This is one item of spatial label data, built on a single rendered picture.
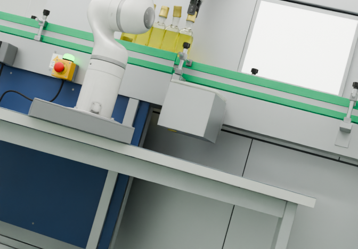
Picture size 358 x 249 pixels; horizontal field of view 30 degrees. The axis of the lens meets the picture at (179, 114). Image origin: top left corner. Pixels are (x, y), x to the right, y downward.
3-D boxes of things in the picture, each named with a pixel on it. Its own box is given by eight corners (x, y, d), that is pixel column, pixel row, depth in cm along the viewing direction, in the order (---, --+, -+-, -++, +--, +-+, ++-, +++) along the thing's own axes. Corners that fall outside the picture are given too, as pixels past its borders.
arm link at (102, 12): (113, 62, 212) (134, -8, 215) (66, 53, 220) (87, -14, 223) (131, 72, 223) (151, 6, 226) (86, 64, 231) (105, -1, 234)
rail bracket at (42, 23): (43, 43, 267) (53, 11, 268) (35, 39, 260) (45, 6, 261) (34, 41, 269) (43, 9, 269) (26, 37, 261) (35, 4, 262)
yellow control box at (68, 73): (73, 83, 260) (79, 65, 260) (66, 80, 253) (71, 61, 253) (57, 79, 262) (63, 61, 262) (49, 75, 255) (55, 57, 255)
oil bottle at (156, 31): (154, 75, 272) (169, 26, 274) (151, 73, 267) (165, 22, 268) (141, 72, 273) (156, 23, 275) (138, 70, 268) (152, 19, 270)
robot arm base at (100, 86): (122, 125, 210) (139, 69, 213) (64, 107, 207) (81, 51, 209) (115, 128, 229) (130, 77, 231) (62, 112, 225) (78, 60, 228)
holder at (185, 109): (217, 144, 253) (228, 105, 254) (203, 137, 226) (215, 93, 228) (175, 133, 257) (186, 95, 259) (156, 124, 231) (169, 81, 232)
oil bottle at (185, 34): (181, 82, 269) (195, 32, 271) (178, 80, 264) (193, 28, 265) (168, 79, 271) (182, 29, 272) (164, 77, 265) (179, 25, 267)
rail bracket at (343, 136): (347, 148, 243) (363, 89, 245) (348, 144, 227) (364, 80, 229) (334, 145, 245) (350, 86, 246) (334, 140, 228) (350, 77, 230)
